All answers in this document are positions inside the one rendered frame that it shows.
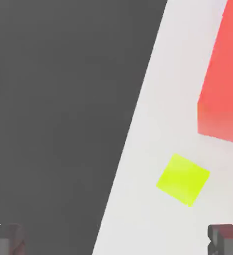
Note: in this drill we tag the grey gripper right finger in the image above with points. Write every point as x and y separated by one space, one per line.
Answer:
226 242

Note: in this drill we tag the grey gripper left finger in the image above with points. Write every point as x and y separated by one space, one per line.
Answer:
5 242

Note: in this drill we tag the small yellow cube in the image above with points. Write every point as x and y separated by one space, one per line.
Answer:
183 180

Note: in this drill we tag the large red box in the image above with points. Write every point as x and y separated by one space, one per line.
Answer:
224 83

